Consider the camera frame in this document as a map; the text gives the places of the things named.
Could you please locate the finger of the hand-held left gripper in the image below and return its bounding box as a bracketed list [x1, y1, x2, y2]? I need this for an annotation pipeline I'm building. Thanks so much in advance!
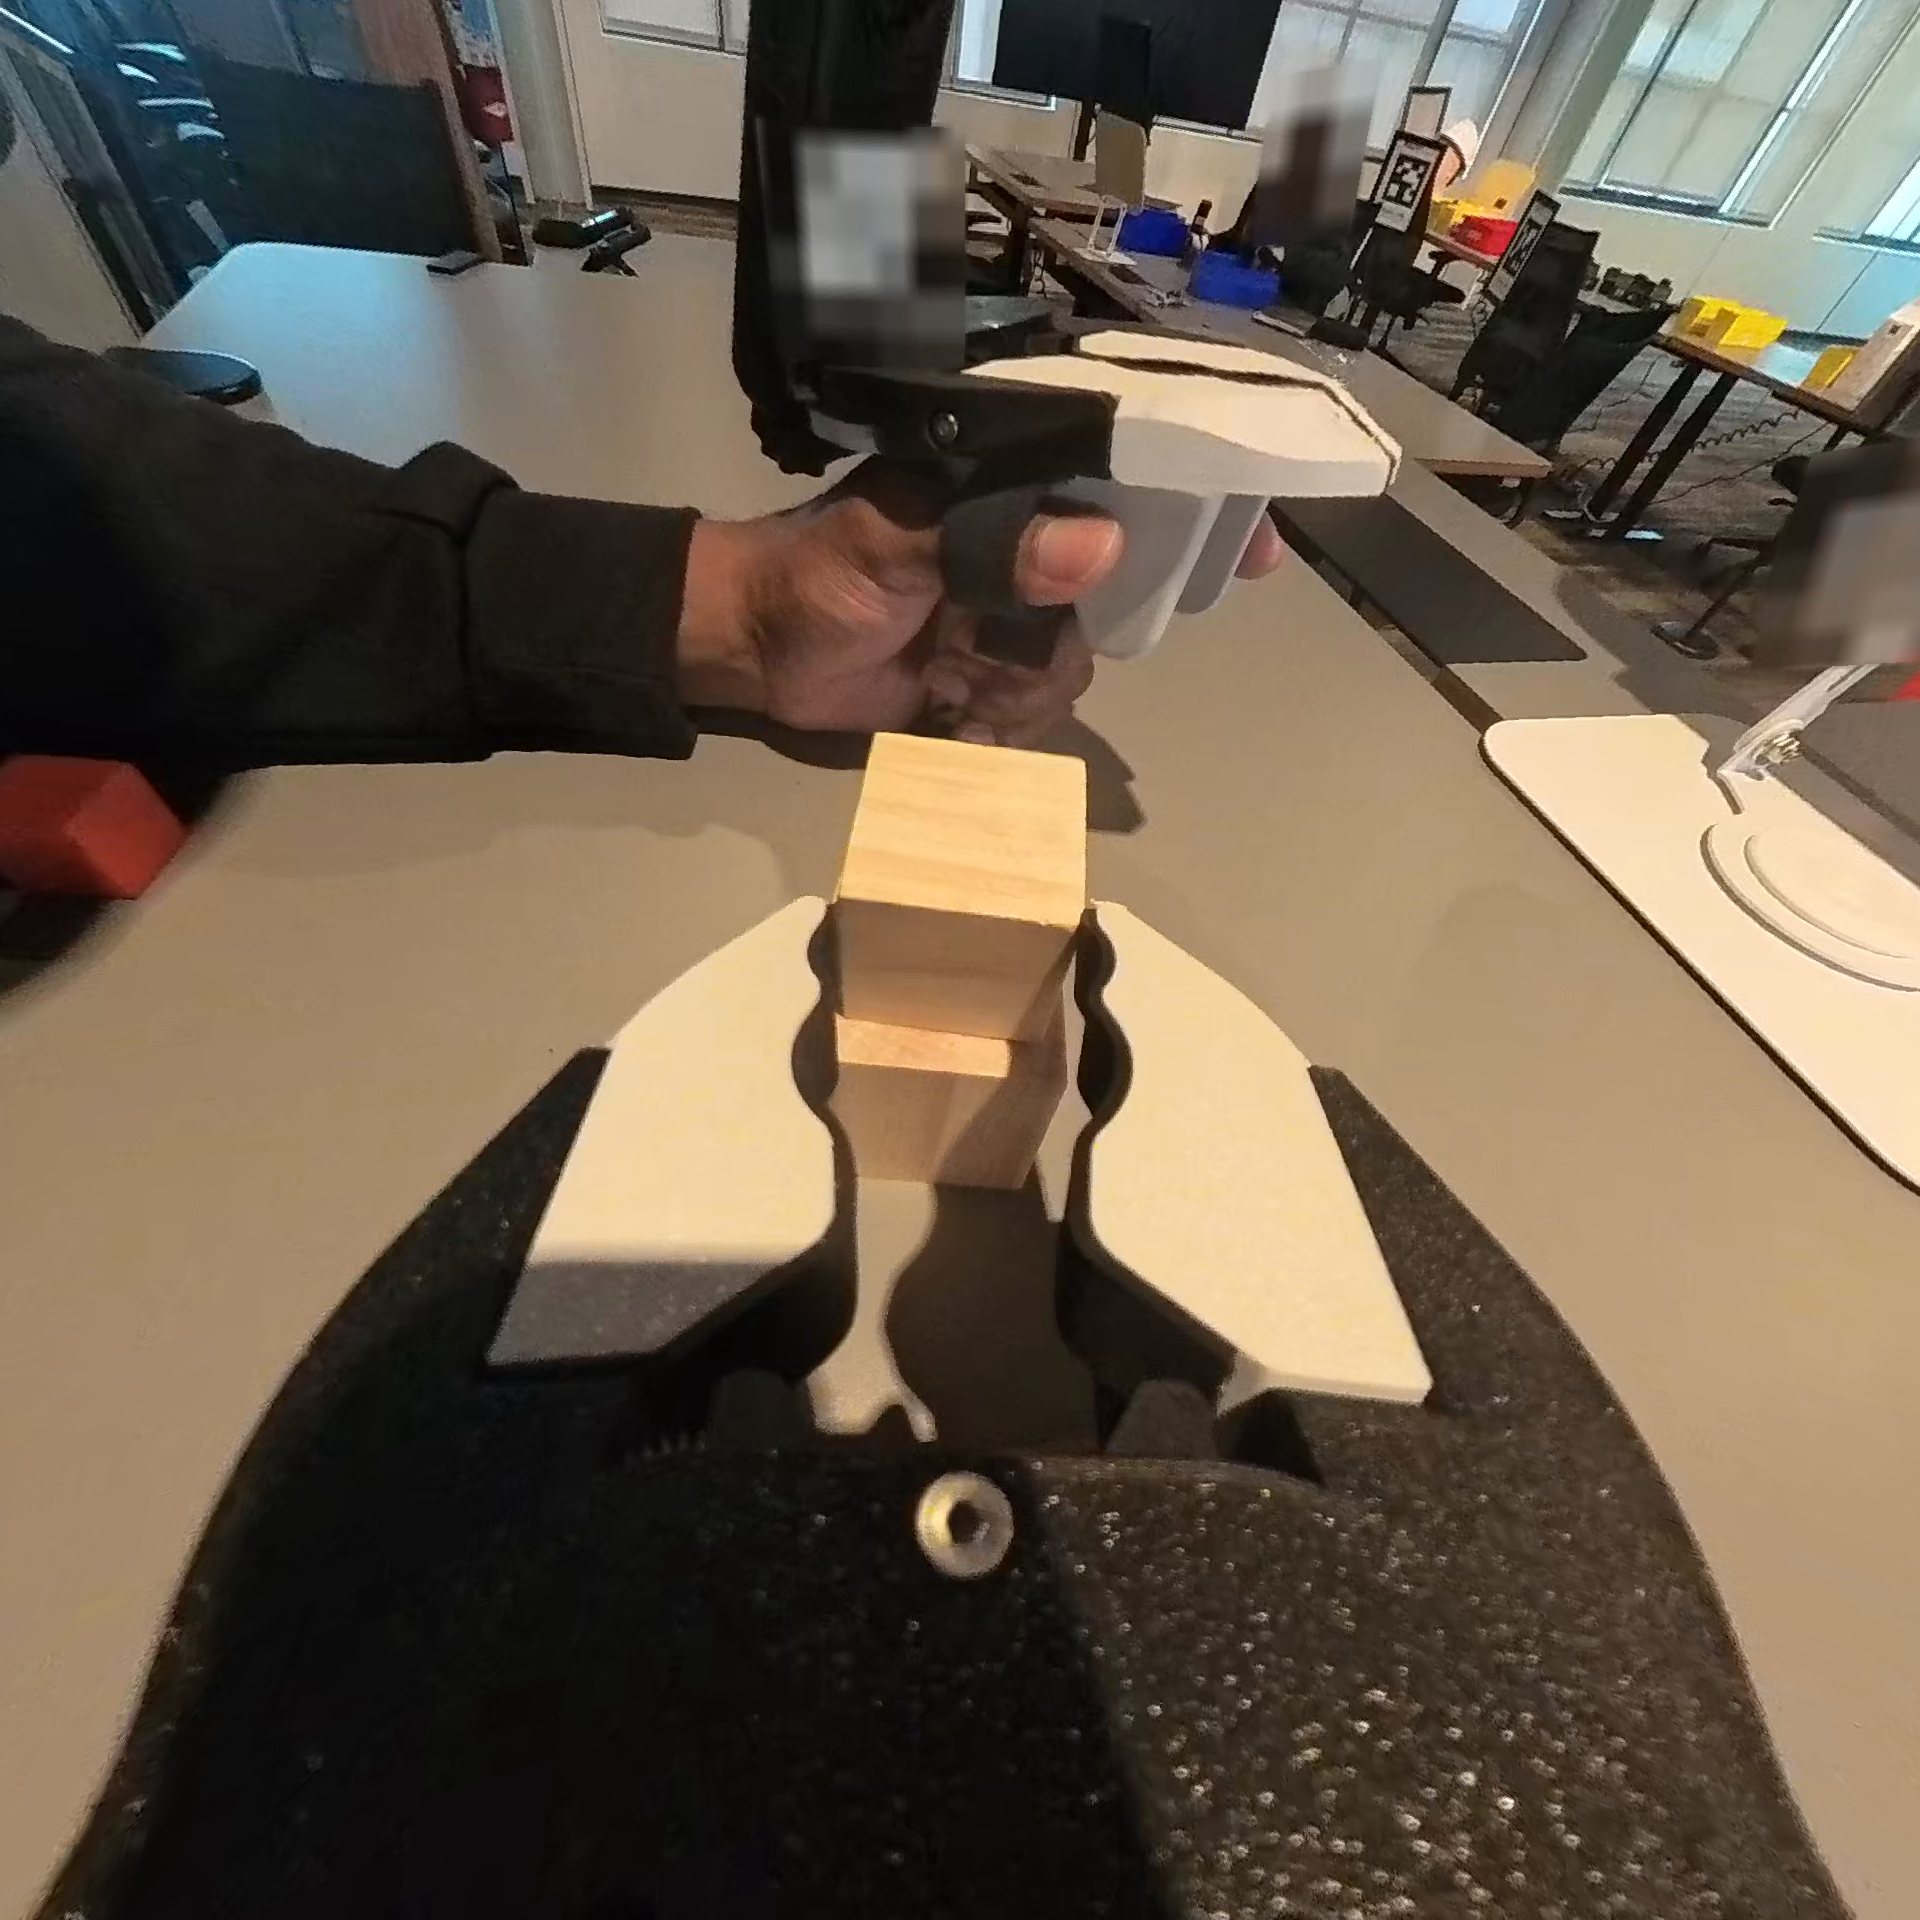
[1074, 327, 1355, 402]
[1109, 372, 1408, 499]

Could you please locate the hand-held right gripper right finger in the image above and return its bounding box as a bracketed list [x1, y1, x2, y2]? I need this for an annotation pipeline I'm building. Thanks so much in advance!
[1055, 900, 1433, 1419]

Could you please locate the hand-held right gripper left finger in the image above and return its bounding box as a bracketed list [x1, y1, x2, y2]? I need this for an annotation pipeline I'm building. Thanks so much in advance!
[481, 893, 841, 1369]

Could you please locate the large wooden cube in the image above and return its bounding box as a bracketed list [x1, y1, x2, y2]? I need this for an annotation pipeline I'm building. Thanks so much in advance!
[827, 1011, 1072, 1191]

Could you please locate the medium wooden cube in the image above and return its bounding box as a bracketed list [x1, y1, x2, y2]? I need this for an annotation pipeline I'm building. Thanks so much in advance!
[830, 729, 1091, 1045]

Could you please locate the red cube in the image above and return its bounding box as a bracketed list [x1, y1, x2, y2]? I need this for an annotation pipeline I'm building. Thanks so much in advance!
[0, 755, 191, 903]

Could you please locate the person's left hand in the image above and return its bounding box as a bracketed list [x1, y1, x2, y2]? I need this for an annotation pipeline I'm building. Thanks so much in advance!
[673, 461, 1291, 747]

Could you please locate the black table panel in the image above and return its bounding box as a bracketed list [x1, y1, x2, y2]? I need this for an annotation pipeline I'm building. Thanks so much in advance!
[1271, 491, 1590, 671]

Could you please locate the square tag sign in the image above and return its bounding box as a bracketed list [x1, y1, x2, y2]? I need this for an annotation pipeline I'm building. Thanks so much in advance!
[1369, 128, 1441, 237]
[1490, 188, 1566, 298]

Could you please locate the black office chair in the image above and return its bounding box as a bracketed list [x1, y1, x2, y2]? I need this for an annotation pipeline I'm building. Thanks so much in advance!
[1445, 221, 1678, 456]

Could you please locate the white document stand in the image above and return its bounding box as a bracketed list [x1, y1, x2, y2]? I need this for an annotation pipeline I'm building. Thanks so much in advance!
[1479, 663, 1920, 1198]

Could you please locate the black round disc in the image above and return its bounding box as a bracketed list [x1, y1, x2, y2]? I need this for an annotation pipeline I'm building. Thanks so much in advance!
[139, 345, 268, 405]

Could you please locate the black wall screen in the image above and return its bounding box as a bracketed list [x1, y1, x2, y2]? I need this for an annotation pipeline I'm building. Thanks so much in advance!
[989, 0, 1285, 136]

